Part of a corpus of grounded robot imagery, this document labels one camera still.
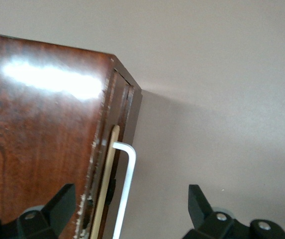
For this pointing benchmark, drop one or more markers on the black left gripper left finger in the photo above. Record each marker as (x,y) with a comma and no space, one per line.
(60,209)

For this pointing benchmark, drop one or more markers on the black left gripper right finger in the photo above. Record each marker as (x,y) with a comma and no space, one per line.
(198,209)

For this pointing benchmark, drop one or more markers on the dark red-brown wooden cabinet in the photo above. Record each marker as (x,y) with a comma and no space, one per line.
(32,124)

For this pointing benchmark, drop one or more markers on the brown table cover cloth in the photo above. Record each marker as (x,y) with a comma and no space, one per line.
(207,99)

